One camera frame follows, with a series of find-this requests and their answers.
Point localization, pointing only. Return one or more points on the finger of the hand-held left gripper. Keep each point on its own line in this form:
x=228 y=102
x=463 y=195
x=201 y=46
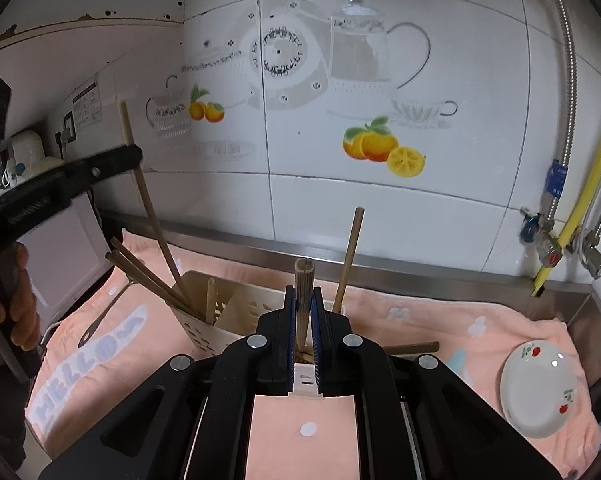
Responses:
x=105 y=162

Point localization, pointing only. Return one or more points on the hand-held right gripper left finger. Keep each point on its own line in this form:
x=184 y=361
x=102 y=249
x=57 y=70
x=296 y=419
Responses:
x=290 y=330

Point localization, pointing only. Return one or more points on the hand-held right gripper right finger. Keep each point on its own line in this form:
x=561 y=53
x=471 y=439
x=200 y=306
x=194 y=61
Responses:
x=318 y=330

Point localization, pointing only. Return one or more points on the wooden chopstick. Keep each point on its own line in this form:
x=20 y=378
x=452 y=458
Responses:
x=145 y=272
x=210 y=300
x=413 y=347
x=304 y=285
x=148 y=210
x=349 y=260
x=140 y=280

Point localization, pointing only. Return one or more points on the cream plastic utensil holder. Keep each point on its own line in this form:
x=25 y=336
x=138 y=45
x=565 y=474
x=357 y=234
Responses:
x=230 y=320

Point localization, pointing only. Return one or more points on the person's left forearm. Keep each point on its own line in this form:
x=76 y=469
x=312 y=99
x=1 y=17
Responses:
x=0 y=410

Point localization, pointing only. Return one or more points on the person's left hand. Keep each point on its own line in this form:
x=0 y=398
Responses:
x=25 y=305

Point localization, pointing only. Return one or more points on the white kitchen appliance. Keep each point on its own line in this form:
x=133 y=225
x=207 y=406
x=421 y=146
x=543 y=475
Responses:
x=28 y=160

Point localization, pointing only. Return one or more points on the peach printed towel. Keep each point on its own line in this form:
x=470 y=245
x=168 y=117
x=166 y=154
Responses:
x=430 y=320

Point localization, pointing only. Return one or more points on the white plate with cherry print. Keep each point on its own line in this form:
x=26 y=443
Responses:
x=538 y=390

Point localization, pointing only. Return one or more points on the metal water valve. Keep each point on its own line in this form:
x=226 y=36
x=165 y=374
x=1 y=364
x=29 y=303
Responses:
x=543 y=240
x=594 y=255

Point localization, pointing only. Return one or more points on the clear plastic tube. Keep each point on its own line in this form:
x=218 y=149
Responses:
x=588 y=225

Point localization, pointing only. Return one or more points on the wall power socket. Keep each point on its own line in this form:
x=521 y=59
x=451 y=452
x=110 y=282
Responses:
x=69 y=129

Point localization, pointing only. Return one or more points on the wall chart sticker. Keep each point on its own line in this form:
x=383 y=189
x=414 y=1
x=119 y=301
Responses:
x=88 y=102

